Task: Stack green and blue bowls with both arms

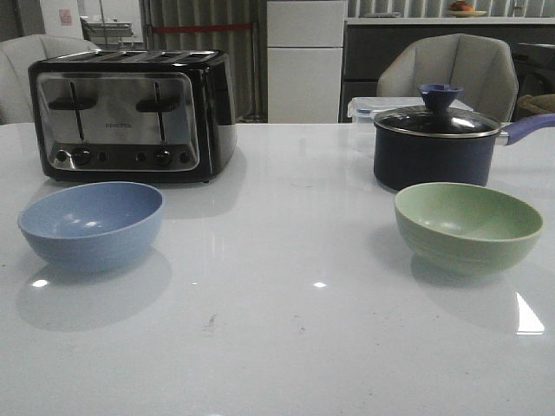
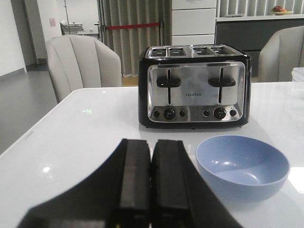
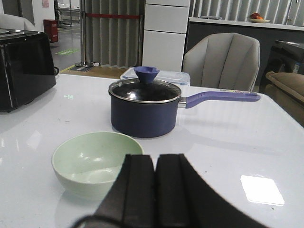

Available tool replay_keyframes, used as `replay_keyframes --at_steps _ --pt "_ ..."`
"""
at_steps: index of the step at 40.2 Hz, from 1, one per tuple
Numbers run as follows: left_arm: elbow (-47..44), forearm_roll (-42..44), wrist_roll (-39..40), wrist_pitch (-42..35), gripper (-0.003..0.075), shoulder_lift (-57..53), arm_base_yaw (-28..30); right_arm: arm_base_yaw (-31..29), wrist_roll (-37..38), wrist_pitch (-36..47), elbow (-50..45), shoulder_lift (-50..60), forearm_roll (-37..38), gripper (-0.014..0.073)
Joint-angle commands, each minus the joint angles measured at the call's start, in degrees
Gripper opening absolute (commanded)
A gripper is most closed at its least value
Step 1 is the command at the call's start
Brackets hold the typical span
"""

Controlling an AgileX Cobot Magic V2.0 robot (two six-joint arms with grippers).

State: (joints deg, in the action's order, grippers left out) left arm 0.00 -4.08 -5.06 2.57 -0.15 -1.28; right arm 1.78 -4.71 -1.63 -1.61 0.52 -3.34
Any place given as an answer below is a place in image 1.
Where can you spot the green bowl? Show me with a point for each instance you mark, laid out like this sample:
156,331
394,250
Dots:
466,229

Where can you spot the blue bowl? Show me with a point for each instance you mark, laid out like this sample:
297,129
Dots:
94,227

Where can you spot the clear plastic container blue lid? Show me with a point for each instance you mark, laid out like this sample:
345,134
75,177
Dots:
363,109

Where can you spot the dark blue saucepan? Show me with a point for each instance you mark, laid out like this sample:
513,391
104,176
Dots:
403,160

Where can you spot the black and silver toaster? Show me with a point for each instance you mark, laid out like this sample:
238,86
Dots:
147,116

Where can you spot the white refrigerator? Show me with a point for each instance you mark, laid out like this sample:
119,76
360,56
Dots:
304,60

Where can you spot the glass pot lid blue knob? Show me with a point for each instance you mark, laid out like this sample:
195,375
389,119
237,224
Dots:
436,117

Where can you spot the red barrier belt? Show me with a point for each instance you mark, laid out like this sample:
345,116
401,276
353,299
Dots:
201,28

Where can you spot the beige chair right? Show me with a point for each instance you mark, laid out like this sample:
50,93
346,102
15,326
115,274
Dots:
482,66

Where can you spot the beige chair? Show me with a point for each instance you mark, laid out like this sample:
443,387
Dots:
482,66
17,55

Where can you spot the fruit plate on counter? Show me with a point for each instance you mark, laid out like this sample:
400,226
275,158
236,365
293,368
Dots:
462,9

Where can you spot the beige chair left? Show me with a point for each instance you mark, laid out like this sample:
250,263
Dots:
17,55

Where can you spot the grey counter cabinet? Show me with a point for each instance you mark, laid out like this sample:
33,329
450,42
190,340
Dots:
371,44

